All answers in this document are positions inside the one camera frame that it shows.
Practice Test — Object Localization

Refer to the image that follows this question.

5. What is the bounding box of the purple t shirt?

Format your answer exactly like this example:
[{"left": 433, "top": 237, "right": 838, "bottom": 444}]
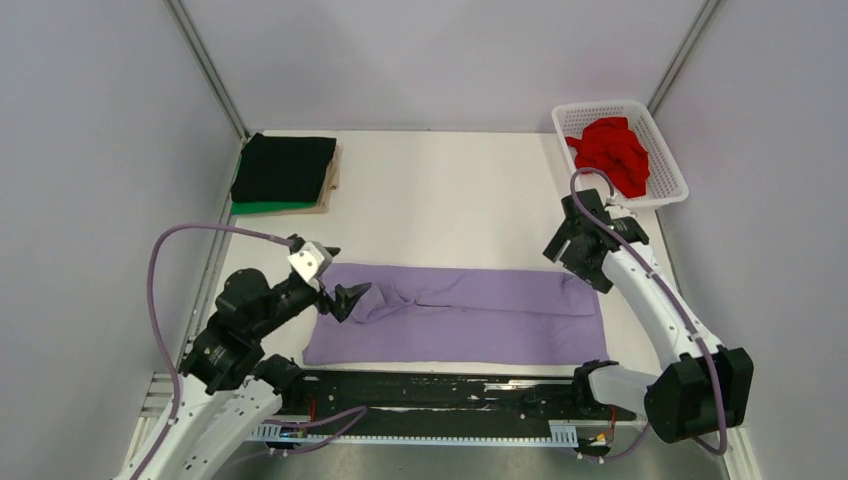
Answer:
[{"left": 303, "top": 263, "right": 609, "bottom": 365}]

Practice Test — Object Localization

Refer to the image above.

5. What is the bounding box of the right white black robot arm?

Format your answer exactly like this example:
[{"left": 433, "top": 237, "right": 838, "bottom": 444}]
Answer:
[{"left": 543, "top": 190, "right": 754, "bottom": 443}]

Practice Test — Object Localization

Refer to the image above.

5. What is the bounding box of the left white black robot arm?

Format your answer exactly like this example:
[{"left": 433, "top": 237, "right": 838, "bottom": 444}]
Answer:
[{"left": 118, "top": 227, "right": 371, "bottom": 479}]

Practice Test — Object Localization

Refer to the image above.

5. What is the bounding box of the red t shirt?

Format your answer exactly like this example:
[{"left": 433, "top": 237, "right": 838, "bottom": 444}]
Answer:
[{"left": 565, "top": 116, "right": 650, "bottom": 198}]

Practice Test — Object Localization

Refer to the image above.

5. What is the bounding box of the white plastic basket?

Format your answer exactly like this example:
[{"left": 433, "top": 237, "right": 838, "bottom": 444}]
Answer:
[{"left": 551, "top": 100, "right": 689, "bottom": 210}]

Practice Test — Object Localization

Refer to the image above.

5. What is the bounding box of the folded green t shirt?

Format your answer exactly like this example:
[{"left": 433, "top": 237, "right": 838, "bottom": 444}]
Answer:
[{"left": 230, "top": 202, "right": 320, "bottom": 216}]

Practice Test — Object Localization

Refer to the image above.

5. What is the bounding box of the folded beige t shirt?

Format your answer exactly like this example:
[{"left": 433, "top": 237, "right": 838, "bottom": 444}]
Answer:
[{"left": 284, "top": 146, "right": 342, "bottom": 215}]

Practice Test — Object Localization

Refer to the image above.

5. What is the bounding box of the folded black t shirt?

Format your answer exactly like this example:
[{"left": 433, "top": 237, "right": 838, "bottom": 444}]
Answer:
[{"left": 230, "top": 134, "right": 337, "bottom": 203}]

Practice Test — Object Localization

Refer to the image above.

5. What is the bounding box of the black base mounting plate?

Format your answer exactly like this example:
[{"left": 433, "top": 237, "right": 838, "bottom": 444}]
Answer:
[{"left": 275, "top": 370, "right": 637, "bottom": 441}]

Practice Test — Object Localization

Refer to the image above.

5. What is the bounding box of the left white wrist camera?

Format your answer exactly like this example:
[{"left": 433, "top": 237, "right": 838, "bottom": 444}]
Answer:
[{"left": 287, "top": 241, "right": 332, "bottom": 291}]

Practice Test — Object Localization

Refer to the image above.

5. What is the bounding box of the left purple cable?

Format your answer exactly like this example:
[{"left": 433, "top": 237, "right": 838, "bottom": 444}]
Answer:
[{"left": 129, "top": 223, "right": 369, "bottom": 480}]

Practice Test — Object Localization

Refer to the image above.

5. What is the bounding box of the aluminium frame rail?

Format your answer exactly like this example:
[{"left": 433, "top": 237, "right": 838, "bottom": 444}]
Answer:
[{"left": 135, "top": 372, "right": 745, "bottom": 429}]

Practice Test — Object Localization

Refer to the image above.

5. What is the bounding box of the white slotted cable duct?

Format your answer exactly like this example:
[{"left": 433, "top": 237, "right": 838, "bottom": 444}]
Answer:
[{"left": 248, "top": 422, "right": 579, "bottom": 448}]

